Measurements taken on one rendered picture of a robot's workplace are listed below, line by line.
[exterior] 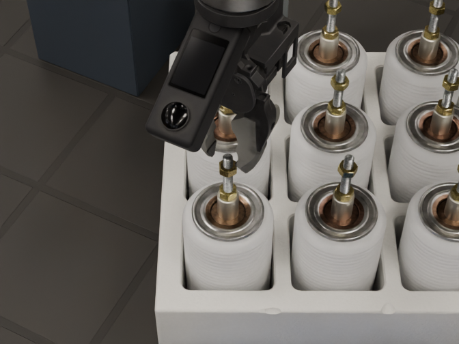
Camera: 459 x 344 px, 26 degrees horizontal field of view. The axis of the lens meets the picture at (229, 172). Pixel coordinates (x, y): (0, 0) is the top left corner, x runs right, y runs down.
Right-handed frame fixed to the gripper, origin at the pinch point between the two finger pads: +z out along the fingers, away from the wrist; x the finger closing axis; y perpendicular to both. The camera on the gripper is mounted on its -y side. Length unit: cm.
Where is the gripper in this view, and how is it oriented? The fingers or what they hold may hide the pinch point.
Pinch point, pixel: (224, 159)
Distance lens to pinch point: 95.9
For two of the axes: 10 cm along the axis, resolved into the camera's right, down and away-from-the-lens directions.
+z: 0.0, 6.3, 7.8
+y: 5.2, -6.7, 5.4
